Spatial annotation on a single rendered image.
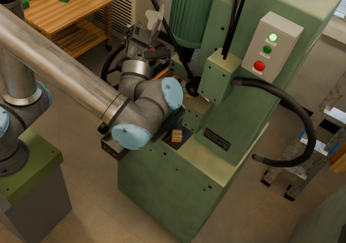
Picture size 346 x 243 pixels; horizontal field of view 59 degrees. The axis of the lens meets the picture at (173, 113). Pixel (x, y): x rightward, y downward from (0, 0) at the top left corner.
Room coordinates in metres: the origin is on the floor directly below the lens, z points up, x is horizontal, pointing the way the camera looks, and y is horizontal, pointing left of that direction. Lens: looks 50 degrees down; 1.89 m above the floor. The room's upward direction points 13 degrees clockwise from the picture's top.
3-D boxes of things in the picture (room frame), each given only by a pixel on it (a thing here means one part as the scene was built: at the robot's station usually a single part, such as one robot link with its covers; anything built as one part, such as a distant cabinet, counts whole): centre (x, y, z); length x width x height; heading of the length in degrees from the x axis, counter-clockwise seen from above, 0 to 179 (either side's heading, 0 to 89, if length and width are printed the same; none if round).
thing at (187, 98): (0.81, -0.06, 1.02); 0.12 x 0.03 x 0.12; 63
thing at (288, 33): (0.71, -0.22, 1.40); 0.10 x 0.06 x 0.16; 63
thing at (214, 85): (0.74, -0.12, 1.23); 0.09 x 0.08 x 0.15; 63
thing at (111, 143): (0.81, 0.25, 0.58); 0.12 x 0.08 x 0.08; 63
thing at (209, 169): (0.92, -0.11, 0.76); 0.57 x 0.45 x 0.09; 63
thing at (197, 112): (0.75, -0.09, 1.02); 0.09 x 0.07 x 0.12; 153
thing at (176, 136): (0.78, -0.04, 0.82); 0.04 x 0.04 x 0.04; 12
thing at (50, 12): (2.01, 1.05, 0.32); 0.66 x 0.57 x 0.64; 155
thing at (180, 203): (0.93, -0.11, 0.36); 0.58 x 0.45 x 0.71; 63
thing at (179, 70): (0.97, -0.02, 1.03); 0.14 x 0.07 x 0.09; 63
